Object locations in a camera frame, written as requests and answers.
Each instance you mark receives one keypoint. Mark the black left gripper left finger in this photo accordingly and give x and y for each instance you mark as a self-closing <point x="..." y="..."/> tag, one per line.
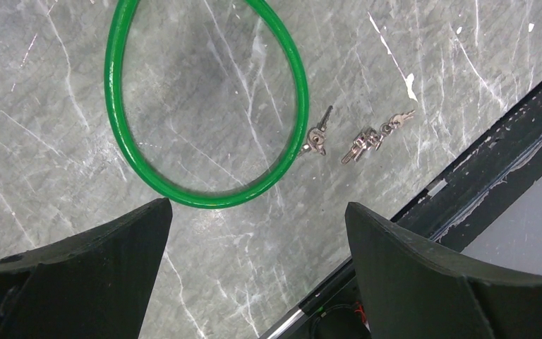
<point x="94" y="284"/>

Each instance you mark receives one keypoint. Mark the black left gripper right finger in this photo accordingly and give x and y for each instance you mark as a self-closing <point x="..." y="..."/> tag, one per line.
<point x="412" y="287"/>

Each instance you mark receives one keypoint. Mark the silver key bunch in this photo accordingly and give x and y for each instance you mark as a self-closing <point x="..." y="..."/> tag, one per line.
<point x="372" y="139"/>

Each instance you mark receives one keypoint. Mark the small silver key pair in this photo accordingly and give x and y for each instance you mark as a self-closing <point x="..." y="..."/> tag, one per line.
<point x="317" y="136"/>

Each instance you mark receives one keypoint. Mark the green cable lock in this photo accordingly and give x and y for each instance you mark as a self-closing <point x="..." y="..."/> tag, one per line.
<point x="114" y="100"/>

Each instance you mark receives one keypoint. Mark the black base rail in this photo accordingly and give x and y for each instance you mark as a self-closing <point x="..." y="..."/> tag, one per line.
<point x="461" y="203"/>

